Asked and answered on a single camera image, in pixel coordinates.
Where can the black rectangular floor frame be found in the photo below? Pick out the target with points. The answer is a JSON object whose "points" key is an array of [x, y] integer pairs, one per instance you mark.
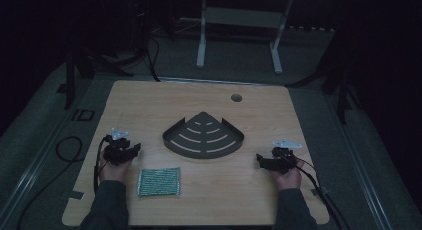
{"points": [[83, 115]]}

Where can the person's left hand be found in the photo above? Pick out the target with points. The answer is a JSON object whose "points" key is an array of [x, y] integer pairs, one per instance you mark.
{"points": [[112, 172]]}

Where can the dark grey corner shelf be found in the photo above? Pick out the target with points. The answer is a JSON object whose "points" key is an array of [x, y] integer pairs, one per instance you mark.
{"points": [[203, 137]]}

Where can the white desk frame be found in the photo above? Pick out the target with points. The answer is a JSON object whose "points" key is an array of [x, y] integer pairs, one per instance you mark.
{"points": [[242, 17]]}

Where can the person's right hand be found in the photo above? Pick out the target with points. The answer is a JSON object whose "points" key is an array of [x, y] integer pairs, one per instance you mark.
{"points": [[289, 179]]}

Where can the aluminium floor rail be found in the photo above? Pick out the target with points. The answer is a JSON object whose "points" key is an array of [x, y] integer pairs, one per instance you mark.
{"points": [[30, 177], [361, 177]]}

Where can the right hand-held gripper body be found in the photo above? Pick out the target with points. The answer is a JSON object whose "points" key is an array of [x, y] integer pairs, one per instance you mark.
{"points": [[282, 158]]}

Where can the black metal stand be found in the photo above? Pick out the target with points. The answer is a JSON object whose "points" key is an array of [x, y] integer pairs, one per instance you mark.
{"points": [[71, 74], [343, 90]]}

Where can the striped green cloth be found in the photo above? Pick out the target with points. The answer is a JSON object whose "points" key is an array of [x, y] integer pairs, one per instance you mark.
{"points": [[159, 182]]}

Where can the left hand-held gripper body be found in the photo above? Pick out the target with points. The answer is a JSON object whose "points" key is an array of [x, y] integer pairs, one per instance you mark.
{"points": [[116, 151]]}

